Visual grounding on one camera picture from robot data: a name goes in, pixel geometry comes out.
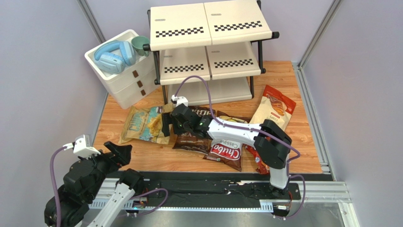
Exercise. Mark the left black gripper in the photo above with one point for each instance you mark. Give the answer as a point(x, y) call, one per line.
point(123, 152)

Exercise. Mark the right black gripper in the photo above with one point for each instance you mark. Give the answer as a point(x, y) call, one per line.
point(173, 118)

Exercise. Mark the tan teal chips bag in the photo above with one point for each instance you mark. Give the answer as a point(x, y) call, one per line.
point(145, 124)

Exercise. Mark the brown Kettle sea salt bag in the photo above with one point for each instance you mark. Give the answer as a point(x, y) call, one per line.
point(188, 142)

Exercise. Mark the Chuba cassava chips bag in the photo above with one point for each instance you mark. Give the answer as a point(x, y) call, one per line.
point(227, 152)

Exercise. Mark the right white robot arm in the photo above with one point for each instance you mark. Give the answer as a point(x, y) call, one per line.
point(271, 143)

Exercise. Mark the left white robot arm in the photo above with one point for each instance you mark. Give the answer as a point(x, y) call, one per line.
point(68, 206)

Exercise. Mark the cream three-tier shelf rack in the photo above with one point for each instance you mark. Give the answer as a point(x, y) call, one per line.
point(208, 52)

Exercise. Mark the cream red cassava chips bag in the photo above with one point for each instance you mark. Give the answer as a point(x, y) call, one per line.
point(274, 106)

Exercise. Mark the white stacked drawer unit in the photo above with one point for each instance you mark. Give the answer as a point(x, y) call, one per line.
point(132, 84)

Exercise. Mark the green ceramic cup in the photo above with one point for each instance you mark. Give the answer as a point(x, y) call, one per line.
point(138, 42)

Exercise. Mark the light blue headphones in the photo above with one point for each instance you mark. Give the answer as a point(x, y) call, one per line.
point(115, 56)

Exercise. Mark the red Doritos bag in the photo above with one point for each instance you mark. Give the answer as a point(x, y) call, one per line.
point(262, 168)

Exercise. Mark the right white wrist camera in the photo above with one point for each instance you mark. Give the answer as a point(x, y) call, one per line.
point(179, 100)

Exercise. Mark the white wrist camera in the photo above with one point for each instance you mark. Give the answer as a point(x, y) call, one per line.
point(179, 100)
point(82, 147)

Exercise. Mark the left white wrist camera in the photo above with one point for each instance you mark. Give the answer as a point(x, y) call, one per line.
point(82, 147)

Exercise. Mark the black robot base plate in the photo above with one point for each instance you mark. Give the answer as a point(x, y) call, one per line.
point(216, 190)

